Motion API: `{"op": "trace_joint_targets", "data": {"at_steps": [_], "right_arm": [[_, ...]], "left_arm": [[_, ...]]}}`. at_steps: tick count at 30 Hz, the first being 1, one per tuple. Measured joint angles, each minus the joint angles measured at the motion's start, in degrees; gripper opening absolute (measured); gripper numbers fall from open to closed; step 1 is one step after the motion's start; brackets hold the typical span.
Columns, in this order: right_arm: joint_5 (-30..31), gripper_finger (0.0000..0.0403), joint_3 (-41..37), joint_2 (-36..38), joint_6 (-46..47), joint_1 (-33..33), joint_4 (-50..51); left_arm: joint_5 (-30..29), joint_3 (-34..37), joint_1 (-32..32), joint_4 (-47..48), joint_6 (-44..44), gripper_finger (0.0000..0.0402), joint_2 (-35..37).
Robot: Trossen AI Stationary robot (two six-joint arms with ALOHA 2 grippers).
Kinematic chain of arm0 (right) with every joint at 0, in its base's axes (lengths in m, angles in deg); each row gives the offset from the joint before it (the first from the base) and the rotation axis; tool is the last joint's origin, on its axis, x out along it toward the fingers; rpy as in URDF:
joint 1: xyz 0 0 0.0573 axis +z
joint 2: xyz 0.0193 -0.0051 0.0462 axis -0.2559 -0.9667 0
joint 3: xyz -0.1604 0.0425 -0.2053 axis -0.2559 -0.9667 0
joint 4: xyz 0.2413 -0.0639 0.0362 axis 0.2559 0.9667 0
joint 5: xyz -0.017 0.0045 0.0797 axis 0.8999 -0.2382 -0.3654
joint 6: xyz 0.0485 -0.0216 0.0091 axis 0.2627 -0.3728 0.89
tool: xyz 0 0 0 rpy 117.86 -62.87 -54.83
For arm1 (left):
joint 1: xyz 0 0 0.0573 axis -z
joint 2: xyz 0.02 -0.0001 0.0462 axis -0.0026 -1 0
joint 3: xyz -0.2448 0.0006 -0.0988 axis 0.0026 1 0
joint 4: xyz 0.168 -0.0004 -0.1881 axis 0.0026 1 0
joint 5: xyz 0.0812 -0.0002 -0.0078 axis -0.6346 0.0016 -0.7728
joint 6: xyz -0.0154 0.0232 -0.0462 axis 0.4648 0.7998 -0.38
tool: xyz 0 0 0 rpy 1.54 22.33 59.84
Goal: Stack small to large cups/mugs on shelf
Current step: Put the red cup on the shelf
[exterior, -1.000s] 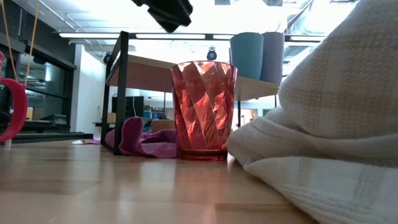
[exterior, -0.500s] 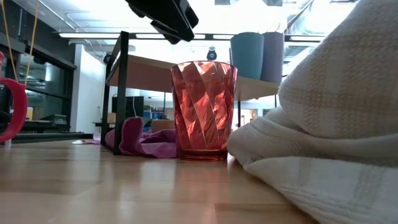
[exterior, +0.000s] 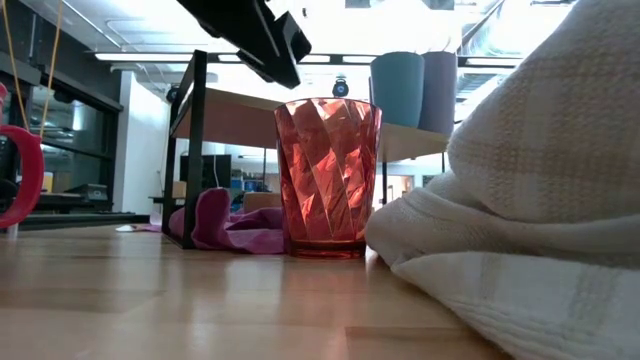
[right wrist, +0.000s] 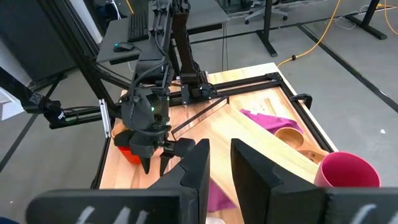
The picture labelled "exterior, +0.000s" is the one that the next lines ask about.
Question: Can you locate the teal plastic cup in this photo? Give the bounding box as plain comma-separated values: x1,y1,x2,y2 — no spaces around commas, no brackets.
369,51,426,129

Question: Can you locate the red faceted transparent tumbler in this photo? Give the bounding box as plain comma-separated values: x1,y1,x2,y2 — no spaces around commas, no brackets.
273,98,384,260

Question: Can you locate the lavender plastic cup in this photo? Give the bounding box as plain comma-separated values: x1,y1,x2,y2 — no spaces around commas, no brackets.
418,51,459,135

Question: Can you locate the red ring object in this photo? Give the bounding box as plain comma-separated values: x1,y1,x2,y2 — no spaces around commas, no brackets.
0,82,46,231

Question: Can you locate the black monitor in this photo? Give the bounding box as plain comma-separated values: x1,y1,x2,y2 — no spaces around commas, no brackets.
179,154,233,190

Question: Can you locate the black glass cabinet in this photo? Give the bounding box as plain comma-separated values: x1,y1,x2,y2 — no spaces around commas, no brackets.
0,49,124,214

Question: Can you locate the purple cloth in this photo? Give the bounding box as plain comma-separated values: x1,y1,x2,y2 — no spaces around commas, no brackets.
158,187,286,255

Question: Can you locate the white checked towel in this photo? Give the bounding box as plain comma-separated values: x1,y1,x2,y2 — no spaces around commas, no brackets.
364,0,640,360

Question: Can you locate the wooden shelf with black frame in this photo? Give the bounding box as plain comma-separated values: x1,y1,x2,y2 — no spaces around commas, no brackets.
160,49,451,250

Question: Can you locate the yellow cable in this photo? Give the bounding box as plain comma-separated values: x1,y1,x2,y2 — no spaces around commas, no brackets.
1,0,65,140

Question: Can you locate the black table frame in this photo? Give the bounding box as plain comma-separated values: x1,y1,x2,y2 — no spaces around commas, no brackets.
19,213,151,232

